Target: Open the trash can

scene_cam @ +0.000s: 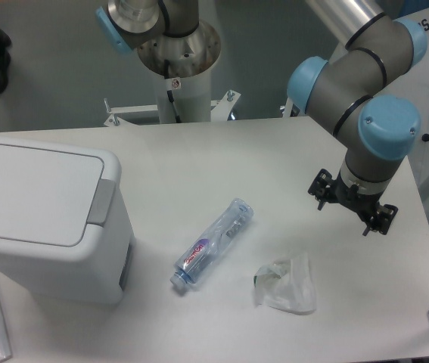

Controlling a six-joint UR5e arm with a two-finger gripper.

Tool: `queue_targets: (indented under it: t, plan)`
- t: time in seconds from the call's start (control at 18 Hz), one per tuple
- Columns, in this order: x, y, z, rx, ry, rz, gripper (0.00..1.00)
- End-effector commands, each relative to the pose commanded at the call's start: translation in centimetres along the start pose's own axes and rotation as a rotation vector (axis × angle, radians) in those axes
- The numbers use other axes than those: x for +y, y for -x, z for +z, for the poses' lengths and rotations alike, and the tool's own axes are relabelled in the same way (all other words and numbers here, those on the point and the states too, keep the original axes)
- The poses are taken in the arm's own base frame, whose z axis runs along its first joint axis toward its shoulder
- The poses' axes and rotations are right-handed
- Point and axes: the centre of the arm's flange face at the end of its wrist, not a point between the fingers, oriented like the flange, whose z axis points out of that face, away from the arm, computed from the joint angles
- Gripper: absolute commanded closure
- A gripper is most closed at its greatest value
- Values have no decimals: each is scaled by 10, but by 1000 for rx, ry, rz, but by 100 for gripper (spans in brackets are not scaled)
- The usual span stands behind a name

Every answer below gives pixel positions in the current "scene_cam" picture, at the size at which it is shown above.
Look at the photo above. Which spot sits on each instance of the white push-lid trash can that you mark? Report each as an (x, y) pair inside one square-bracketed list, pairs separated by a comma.
[(64, 228)]

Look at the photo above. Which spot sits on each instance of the clear plastic water bottle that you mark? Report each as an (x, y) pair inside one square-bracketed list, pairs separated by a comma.
[(211, 245)]

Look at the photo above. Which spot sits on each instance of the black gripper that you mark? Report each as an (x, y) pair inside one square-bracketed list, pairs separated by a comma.
[(377, 218)]

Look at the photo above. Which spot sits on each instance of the white pedestal base frame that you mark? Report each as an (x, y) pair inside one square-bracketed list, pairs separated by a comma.
[(179, 111)]

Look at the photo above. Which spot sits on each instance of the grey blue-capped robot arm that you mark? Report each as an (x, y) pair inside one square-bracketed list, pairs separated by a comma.
[(346, 97)]

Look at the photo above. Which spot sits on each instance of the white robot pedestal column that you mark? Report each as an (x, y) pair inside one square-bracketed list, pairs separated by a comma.
[(181, 67)]

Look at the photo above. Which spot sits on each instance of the crumpled clear plastic wrapper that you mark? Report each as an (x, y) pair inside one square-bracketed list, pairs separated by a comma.
[(286, 285)]

